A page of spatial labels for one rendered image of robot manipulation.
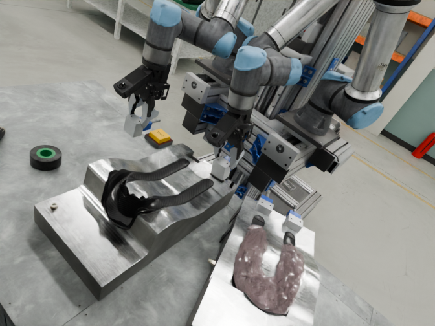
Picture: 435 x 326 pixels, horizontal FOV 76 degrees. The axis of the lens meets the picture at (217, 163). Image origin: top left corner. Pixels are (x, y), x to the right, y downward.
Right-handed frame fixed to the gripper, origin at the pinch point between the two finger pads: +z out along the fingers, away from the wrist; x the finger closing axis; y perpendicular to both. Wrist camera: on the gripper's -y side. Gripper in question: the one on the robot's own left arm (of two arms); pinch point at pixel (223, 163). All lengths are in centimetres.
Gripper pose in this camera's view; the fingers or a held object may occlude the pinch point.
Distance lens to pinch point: 89.5
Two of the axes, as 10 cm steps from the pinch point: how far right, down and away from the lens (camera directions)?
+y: 6.1, -4.0, 6.8
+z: -1.6, 7.8, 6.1
